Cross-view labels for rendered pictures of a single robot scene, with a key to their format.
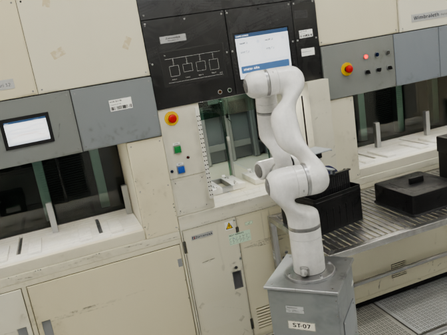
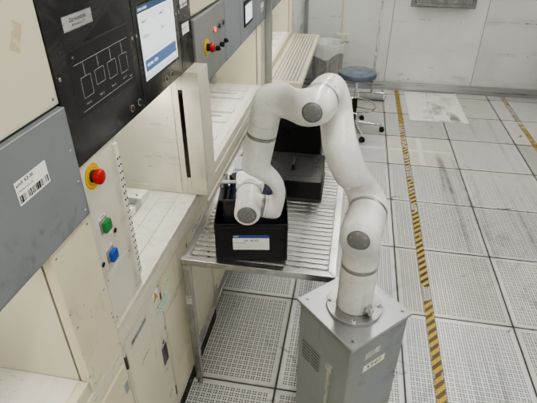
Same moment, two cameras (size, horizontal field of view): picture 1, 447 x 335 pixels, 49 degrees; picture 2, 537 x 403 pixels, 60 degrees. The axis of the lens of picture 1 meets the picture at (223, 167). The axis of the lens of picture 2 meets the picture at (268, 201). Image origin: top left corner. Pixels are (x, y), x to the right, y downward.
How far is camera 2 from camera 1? 1.71 m
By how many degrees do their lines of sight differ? 59
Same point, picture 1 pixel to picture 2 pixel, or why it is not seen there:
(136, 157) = (65, 273)
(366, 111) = not seen: hidden behind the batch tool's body
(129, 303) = not seen: outside the picture
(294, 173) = (380, 213)
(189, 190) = (121, 278)
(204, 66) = (115, 69)
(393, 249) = not seen: hidden behind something
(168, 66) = (80, 79)
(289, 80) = (345, 95)
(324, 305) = (397, 331)
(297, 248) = (366, 290)
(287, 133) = (363, 166)
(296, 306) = (374, 348)
